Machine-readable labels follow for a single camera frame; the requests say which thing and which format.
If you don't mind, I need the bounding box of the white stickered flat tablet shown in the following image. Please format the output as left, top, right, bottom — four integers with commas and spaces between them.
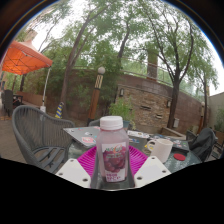
127, 130, 152, 140

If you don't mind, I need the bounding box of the pink drink bottle white cap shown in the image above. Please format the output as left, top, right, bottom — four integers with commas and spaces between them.
95, 115, 130, 183

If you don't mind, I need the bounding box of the blue yellow striped cone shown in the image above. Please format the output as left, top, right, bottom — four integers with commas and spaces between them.
54, 101, 65, 120

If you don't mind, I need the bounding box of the slender leaning tree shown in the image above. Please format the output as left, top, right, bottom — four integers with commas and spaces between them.
43, 0, 141, 118

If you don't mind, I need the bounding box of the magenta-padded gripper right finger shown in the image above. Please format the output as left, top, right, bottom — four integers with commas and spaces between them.
125, 145, 172, 190

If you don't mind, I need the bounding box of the dark outdoor chair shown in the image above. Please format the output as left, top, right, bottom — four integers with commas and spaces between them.
1, 89, 24, 118

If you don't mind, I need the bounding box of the silver laptop with stickers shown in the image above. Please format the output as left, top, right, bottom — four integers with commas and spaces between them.
63, 125, 101, 148

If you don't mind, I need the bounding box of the dark-trunked tall tree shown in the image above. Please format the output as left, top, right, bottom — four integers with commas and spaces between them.
136, 0, 219, 129

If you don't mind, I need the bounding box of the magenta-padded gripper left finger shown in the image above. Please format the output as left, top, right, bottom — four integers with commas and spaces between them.
55, 145, 102, 190

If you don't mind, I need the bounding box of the dark laptop with stickers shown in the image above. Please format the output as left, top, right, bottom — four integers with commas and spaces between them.
149, 133, 191, 152

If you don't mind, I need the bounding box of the white ceramic mug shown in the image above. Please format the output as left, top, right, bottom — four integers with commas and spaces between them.
145, 137, 174, 164

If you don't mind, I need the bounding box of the orange patio umbrella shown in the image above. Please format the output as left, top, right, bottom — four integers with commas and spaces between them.
1, 39, 54, 76

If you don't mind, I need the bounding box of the green potted plant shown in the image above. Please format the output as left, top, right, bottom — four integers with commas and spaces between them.
108, 98, 136, 131

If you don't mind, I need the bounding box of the wooden lamp post globe light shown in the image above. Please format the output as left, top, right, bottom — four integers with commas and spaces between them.
87, 66, 106, 126
198, 101, 206, 134

